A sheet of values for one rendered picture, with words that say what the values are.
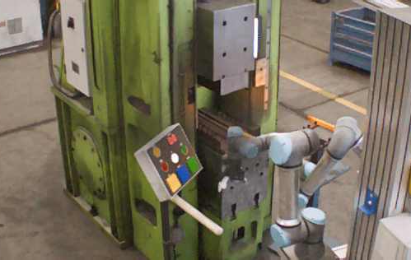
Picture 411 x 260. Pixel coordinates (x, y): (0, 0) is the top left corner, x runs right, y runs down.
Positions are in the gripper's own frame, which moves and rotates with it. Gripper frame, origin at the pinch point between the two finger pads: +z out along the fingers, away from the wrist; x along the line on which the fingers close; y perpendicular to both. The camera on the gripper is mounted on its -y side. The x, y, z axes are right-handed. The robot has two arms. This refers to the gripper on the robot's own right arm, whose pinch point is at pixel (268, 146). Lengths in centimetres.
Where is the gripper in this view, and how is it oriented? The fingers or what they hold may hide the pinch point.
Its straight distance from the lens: 331.3
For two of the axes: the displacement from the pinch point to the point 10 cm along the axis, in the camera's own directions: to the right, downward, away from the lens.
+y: 0.4, 9.0, 4.4
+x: 7.9, -3.0, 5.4
